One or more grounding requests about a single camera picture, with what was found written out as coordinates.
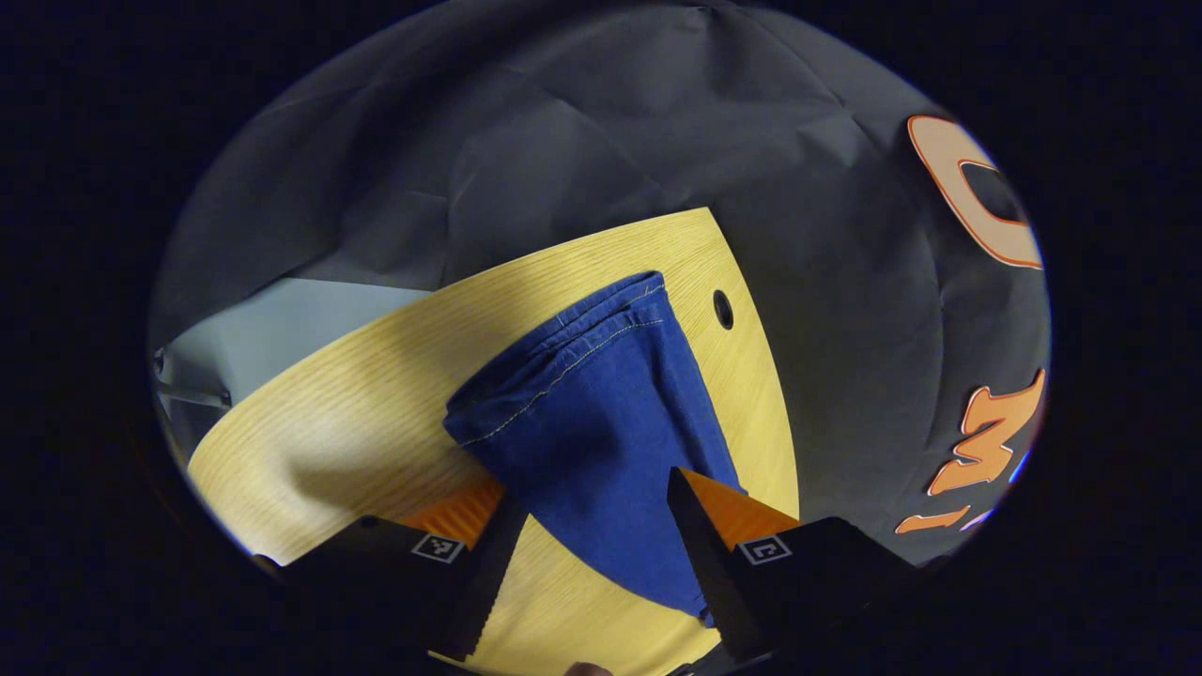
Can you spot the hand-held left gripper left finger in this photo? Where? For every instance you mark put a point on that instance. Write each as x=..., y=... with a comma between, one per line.
x=488, y=582

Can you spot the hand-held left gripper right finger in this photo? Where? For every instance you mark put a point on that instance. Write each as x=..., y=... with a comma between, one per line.
x=700, y=563

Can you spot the blue denim jeans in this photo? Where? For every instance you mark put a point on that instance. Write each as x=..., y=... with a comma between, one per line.
x=592, y=422

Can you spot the black backdrop cloth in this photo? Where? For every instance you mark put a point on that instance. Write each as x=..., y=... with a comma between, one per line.
x=563, y=122

